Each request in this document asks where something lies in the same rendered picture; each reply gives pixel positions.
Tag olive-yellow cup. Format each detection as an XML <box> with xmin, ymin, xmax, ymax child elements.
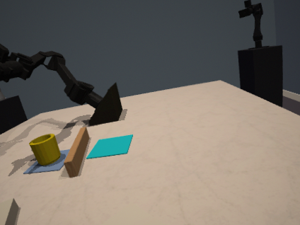
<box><xmin>29</xmin><ymin>134</ymin><xmax>61</xmax><ymax>165</ymax></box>

